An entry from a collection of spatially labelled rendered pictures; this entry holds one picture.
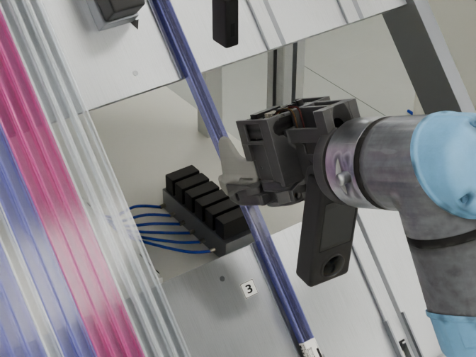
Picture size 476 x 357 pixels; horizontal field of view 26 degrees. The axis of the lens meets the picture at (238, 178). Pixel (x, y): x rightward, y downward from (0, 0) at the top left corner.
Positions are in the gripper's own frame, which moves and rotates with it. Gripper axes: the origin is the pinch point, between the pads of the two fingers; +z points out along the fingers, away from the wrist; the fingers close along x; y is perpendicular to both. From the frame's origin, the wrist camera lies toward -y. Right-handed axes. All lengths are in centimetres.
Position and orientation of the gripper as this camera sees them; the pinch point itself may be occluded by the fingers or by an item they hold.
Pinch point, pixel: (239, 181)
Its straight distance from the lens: 103.1
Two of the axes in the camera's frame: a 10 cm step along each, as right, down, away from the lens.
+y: -2.7, -9.4, -1.8
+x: -8.1, 3.3, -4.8
